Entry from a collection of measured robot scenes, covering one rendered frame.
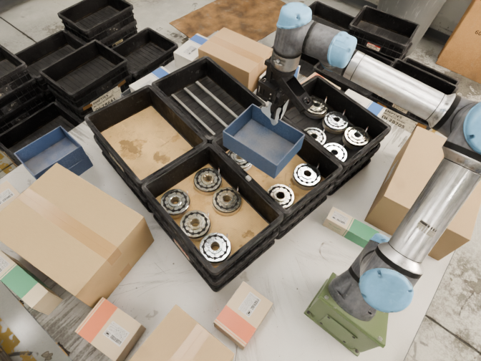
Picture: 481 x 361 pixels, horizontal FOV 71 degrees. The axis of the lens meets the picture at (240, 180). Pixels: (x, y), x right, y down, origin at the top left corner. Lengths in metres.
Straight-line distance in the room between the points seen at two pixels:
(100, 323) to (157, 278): 0.23
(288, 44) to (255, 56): 0.86
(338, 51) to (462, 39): 2.77
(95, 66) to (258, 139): 1.50
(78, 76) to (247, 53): 1.09
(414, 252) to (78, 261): 0.92
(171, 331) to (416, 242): 0.69
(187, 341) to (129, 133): 0.83
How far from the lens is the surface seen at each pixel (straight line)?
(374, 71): 0.97
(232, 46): 1.80
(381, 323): 1.17
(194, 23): 3.54
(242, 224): 1.19
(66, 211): 1.25
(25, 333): 2.18
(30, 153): 1.59
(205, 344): 1.06
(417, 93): 0.97
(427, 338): 2.20
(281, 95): 0.98
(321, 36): 0.86
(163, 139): 1.42
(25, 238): 1.26
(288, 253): 1.31
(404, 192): 1.34
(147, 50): 2.62
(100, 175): 1.54
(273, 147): 1.08
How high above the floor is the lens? 1.91
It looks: 57 degrees down
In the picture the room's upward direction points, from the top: 4 degrees clockwise
